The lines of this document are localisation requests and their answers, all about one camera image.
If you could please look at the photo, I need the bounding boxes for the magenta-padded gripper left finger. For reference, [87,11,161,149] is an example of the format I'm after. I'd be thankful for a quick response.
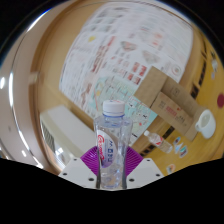
[59,146,100,190]

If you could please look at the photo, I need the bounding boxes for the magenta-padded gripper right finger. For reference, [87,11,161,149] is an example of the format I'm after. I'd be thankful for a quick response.
[126,146,165,190]

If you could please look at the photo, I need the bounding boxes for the clear water bottle white cap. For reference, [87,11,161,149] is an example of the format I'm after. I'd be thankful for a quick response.
[93,99,134,191]

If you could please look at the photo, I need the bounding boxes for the clear bottle with red label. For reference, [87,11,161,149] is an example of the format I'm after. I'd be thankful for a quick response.
[143,129,174,154]

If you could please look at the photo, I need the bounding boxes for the white cabinet unit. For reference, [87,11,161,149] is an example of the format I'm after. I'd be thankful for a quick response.
[39,105,98,169]

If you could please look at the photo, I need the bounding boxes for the red and white table sticker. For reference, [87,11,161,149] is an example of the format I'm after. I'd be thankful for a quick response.
[165,163,177,175]

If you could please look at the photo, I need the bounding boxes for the brown cardboard box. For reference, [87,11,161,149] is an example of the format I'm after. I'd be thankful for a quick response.
[133,65,206,143]

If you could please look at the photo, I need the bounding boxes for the flat round red coaster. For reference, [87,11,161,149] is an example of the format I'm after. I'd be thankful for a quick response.
[216,93,224,109]

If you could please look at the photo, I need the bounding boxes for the large printed wall posters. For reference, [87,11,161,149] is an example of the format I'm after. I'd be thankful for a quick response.
[59,1,194,138]

